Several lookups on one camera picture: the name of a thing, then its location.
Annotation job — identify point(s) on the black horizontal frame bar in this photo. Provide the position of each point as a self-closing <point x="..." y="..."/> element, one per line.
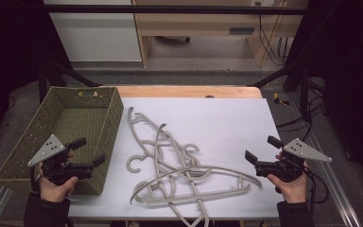
<point x="170" y="9"/>

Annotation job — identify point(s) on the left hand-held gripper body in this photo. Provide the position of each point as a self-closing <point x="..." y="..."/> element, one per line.
<point x="48" y="149"/>

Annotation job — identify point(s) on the white cabinet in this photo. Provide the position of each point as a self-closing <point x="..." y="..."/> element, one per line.
<point x="94" y="34"/>

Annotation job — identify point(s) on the grey plastic hanger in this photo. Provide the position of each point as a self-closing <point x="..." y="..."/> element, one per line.
<point x="192" y="145"/>
<point x="233" y="191"/>
<point x="128" y="165"/>
<point x="156" y="151"/>
<point x="134" y="129"/>

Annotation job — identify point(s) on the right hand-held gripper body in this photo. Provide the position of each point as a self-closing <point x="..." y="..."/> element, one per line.
<point x="305" y="152"/>

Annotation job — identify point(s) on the black curtain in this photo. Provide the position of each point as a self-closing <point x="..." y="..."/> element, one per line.
<point x="6" y="47"/>
<point x="353" y="63"/>

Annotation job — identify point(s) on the white table mat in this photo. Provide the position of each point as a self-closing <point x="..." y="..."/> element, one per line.
<point x="217" y="132"/>

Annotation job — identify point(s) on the person's right hand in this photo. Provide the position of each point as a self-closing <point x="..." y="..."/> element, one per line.
<point x="291" y="190"/>

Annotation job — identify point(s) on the person's left hand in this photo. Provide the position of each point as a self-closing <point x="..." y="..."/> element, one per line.
<point x="55" y="190"/>

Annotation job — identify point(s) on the black metal stand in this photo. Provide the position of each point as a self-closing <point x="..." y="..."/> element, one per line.
<point x="304" y="91"/>
<point x="42" y="82"/>

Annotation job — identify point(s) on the yellow and black tool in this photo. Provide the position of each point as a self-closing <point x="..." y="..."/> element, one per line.
<point x="278" y="99"/>

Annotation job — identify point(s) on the wooden desk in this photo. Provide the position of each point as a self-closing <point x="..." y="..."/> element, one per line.
<point x="195" y="23"/>

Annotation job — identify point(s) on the green woven basket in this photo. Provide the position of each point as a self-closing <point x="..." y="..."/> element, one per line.
<point x="75" y="116"/>

